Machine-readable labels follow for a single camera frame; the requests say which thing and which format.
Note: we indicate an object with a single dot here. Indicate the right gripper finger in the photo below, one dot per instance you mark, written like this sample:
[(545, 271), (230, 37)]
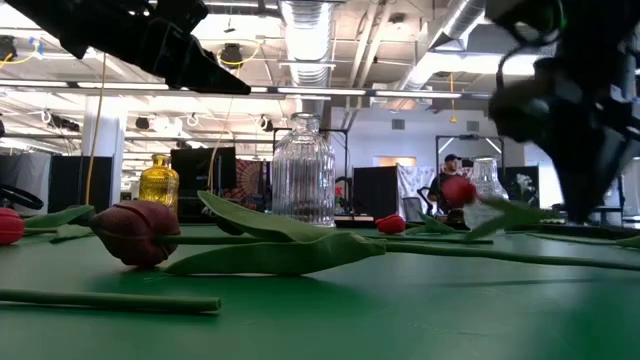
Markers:
[(585, 180)]

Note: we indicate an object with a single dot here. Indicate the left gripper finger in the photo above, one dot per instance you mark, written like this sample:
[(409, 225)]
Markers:
[(185, 65)]

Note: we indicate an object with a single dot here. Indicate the red artificial tulip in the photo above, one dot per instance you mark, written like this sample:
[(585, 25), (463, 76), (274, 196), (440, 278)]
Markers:
[(457, 191), (391, 224), (10, 226)]

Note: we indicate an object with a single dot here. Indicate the maroon artificial tulip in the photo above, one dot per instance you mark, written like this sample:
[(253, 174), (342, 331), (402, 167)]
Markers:
[(135, 232), (100, 300)]

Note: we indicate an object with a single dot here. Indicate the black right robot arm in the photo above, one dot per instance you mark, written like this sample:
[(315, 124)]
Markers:
[(600, 25)]

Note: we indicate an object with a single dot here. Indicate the small clear glass vase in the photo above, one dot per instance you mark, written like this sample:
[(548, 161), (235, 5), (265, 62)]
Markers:
[(487, 177)]

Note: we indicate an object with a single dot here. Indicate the yellow glass vase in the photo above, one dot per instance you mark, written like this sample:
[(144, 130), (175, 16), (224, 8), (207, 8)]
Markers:
[(159, 185)]

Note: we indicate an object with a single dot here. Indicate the ribbed clear glass vase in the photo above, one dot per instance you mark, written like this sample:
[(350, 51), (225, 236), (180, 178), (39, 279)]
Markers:
[(303, 175)]

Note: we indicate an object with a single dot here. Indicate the black flower poster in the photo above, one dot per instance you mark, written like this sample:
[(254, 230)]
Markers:
[(522, 187)]

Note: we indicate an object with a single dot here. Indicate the red patterned tapestry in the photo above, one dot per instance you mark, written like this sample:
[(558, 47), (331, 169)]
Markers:
[(247, 180)]

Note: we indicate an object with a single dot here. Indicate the person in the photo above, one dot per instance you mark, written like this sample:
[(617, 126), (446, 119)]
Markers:
[(451, 165)]

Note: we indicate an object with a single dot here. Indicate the ceiling light strip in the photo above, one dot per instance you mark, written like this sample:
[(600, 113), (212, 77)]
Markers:
[(320, 91)]

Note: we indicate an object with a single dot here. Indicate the black partition panel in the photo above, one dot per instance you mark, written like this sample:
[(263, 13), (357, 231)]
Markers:
[(70, 185), (375, 192)]

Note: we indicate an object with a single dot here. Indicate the white hanging cloth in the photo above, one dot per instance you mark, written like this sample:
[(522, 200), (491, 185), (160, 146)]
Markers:
[(415, 185)]

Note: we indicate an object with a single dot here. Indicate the green table mat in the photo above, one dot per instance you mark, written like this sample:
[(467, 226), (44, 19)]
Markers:
[(350, 320)]

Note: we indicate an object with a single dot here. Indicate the silver ventilation duct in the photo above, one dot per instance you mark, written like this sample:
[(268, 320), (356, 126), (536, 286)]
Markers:
[(450, 30), (306, 40)]

